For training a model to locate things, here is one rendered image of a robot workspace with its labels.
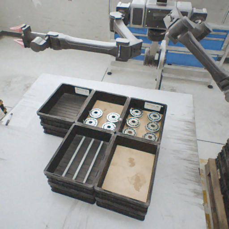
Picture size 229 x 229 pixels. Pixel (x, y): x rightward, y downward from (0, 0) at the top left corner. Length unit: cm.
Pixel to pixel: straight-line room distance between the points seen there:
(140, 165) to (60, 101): 86
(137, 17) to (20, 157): 128
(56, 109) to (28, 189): 62
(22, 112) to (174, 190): 137
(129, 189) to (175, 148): 56
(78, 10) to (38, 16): 84
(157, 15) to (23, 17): 367
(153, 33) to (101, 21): 265
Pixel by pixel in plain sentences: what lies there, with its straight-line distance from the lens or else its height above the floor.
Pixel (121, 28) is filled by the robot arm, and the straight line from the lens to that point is 131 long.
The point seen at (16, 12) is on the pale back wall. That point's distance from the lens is 489.
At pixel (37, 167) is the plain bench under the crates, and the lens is 155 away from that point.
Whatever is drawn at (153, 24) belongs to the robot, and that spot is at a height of 141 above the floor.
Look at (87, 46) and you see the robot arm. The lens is 113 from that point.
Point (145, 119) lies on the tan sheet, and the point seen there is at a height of 83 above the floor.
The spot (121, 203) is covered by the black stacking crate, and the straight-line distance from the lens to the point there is 121.
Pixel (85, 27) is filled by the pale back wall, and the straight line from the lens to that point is 432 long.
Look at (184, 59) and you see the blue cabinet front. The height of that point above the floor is 42.
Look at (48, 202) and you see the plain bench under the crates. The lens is 141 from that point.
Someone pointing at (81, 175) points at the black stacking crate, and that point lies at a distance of 130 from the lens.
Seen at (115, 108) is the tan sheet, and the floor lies 83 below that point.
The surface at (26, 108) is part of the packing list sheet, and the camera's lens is 198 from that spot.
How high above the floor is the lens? 196
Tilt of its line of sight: 44 degrees down
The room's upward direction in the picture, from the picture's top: 2 degrees clockwise
